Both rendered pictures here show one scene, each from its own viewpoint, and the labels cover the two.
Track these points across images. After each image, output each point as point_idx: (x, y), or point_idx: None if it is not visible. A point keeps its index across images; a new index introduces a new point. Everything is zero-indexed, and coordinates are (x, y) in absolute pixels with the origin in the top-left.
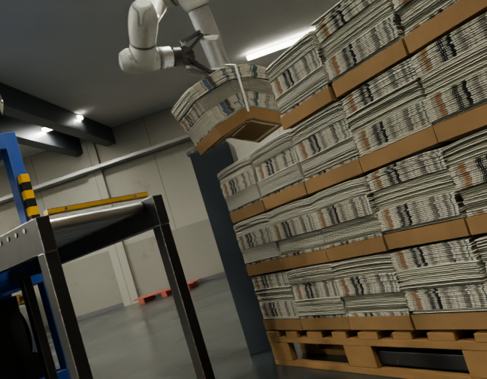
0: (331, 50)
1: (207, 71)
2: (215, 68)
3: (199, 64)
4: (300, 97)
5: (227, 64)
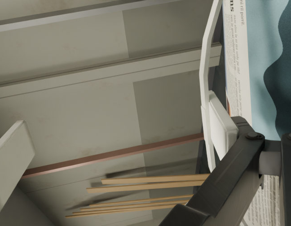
0: None
1: (262, 147)
2: (224, 115)
3: (209, 190)
4: None
5: (217, 2)
